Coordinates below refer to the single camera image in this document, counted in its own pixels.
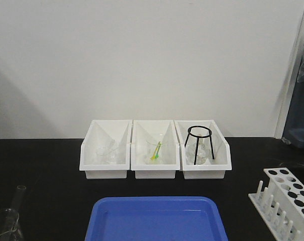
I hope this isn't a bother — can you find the clear glass test tube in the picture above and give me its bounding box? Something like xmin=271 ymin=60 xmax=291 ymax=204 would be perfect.
xmin=6 ymin=185 xmax=27 ymax=232

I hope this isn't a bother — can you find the grey pegboard drying rack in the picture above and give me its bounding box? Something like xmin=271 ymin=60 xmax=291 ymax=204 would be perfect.
xmin=282 ymin=15 xmax=304 ymax=151

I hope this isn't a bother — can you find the white test tube rack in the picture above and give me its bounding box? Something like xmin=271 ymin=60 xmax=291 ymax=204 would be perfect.
xmin=248 ymin=167 xmax=304 ymax=240

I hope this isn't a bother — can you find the white middle storage bin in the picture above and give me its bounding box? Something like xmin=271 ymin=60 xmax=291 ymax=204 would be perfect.
xmin=131 ymin=120 xmax=180 ymax=179

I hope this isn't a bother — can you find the white storage bin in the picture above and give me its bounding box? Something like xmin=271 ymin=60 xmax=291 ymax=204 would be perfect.
xmin=174 ymin=120 xmax=232 ymax=180
xmin=79 ymin=119 xmax=133 ymax=179
xmin=131 ymin=120 xmax=180 ymax=179

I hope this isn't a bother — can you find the glass beaker in middle bin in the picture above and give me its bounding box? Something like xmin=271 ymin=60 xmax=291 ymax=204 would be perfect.
xmin=145 ymin=141 xmax=163 ymax=165

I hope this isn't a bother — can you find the glassware in left bin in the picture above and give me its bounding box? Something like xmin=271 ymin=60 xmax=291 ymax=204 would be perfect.
xmin=95 ymin=139 xmax=119 ymax=165

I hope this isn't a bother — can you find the white left storage bin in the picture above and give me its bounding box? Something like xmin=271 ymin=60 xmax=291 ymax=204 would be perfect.
xmin=79 ymin=119 xmax=133 ymax=179

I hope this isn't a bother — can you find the glass flask in right bin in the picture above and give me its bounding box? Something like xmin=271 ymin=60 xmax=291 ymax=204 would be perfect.
xmin=185 ymin=139 xmax=211 ymax=165

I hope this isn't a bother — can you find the white right storage bin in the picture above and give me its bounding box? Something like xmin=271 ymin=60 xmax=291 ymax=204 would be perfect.
xmin=174 ymin=120 xmax=232 ymax=180

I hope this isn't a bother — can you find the blue plastic tray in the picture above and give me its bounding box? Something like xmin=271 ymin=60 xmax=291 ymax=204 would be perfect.
xmin=85 ymin=196 xmax=228 ymax=240

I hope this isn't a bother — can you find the clear glass beaker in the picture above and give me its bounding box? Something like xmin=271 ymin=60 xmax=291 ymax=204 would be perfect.
xmin=0 ymin=208 xmax=25 ymax=240

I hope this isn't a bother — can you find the black wire tripod stand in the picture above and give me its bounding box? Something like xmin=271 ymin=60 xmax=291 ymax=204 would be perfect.
xmin=184 ymin=125 xmax=215 ymax=165

